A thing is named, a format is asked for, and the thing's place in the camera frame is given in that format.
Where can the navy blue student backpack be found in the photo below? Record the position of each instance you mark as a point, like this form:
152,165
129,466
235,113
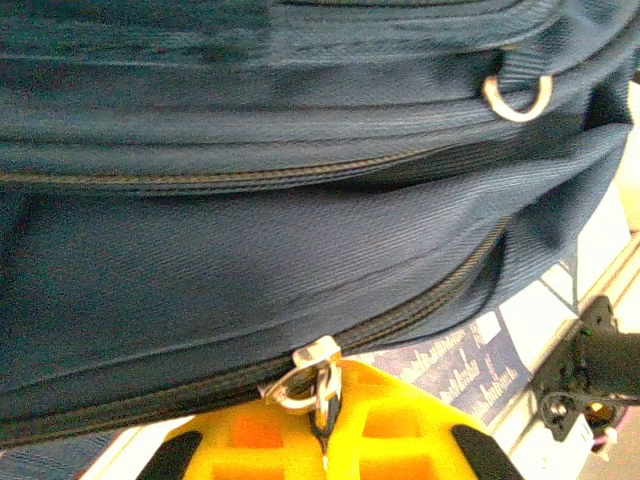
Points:
250,250

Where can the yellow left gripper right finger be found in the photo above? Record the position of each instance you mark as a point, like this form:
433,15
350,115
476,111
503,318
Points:
400,440

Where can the navy blue printed booklet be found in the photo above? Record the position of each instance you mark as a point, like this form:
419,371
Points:
460,370

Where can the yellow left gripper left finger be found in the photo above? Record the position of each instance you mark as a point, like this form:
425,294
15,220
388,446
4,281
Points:
250,445

